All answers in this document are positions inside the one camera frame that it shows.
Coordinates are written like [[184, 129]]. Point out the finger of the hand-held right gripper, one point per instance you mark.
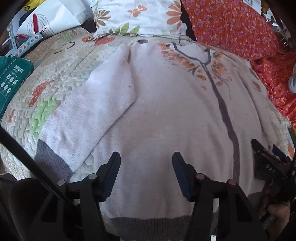
[[279, 151], [260, 146]]

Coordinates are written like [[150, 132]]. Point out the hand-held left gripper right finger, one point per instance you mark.
[[182, 178]]

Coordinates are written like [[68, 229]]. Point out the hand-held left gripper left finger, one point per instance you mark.
[[113, 172]]

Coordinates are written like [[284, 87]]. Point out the pink sweater with grey trim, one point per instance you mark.
[[161, 115]]

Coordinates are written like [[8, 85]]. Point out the person's right hand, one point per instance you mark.
[[276, 212]]

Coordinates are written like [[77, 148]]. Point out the light blue cloth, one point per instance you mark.
[[292, 82]]

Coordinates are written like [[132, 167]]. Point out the cream quilted blanket with hearts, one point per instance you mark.
[[57, 69]]

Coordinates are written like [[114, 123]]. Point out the red floral cloth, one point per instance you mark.
[[231, 27]]

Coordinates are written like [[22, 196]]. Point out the green cardboard box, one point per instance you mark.
[[11, 78]]

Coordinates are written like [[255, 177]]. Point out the colourful printed strip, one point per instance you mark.
[[25, 46]]

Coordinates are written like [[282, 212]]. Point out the white floral pillow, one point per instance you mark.
[[143, 20]]

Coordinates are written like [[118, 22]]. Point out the yellow bag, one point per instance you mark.
[[34, 2]]

